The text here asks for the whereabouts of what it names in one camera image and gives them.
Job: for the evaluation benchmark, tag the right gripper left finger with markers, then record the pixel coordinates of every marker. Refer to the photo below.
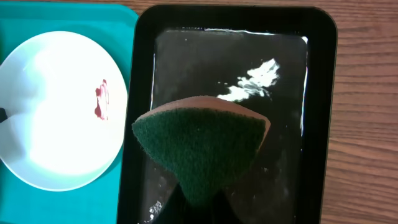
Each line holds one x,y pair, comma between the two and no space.
177,210

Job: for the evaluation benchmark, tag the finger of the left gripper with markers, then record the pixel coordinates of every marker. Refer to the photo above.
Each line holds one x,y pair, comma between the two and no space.
3,115

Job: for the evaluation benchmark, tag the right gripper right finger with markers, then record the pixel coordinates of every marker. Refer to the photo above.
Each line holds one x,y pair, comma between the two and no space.
220,211

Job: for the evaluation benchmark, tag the light blue round plate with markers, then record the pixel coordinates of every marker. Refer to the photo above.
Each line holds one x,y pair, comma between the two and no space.
65,100

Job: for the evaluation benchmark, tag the green scrubbing sponge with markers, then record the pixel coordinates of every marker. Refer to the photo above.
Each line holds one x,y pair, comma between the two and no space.
206,142

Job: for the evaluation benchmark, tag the teal plastic serving tray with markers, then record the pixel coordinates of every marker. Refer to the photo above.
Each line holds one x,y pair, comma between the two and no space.
110,25

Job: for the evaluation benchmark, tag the black rectangular tray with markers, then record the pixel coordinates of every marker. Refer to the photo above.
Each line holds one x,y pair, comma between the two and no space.
277,61

